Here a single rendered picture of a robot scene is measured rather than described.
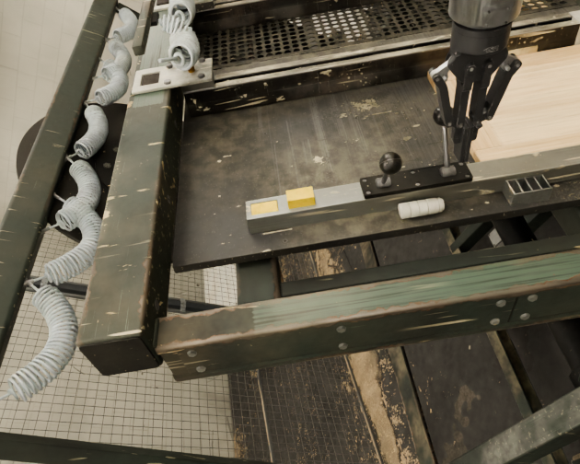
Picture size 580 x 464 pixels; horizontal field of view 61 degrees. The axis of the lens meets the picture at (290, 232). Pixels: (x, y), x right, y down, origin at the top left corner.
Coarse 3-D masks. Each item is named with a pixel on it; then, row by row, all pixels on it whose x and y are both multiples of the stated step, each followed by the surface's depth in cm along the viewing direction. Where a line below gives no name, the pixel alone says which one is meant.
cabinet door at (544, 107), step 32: (544, 64) 115; (576, 64) 113; (512, 96) 109; (544, 96) 107; (576, 96) 106; (480, 128) 102; (512, 128) 101; (544, 128) 100; (576, 128) 99; (480, 160) 96
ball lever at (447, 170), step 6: (438, 108) 86; (438, 114) 86; (438, 120) 86; (444, 126) 87; (444, 132) 88; (444, 138) 88; (444, 144) 88; (444, 150) 89; (444, 156) 89; (444, 162) 90; (444, 168) 89; (450, 168) 89; (444, 174) 89; (450, 174) 89
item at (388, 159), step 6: (384, 156) 80; (390, 156) 79; (396, 156) 79; (384, 162) 79; (390, 162) 79; (396, 162) 79; (384, 168) 80; (390, 168) 79; (396, 168) 79; (384, 174) 85; (390, 174) 80; (378, 180) 90; (384, 180) 88; (378, 186) 90; (384, 186) 90
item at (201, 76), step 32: (512, 32) 116; (544, 32) 116; (576, 32) 116; (288, 64) 120; (320, 64) 118; (352, 64) 116; (384, 64) 117; (416, 64) 118; (192, 96) 118; (224, 96) 119; (256, 96) 120; (288, 96) 121
